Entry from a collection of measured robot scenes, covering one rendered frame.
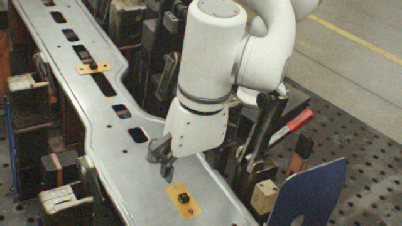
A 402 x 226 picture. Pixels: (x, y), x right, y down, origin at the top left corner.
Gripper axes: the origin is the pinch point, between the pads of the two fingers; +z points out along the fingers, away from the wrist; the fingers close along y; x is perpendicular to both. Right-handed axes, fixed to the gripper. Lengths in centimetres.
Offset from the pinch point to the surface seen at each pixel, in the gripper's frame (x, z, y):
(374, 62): -136, 112, -240
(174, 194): -1.7, 8.4, 1.1
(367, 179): -8, 39, -72
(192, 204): 1.8, 8.4, -0.9
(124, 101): -31.8, 8.9, -1.6
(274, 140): 0.6, -1.0, -18.3
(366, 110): -95, 111, -192
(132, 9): -59, 2, -16
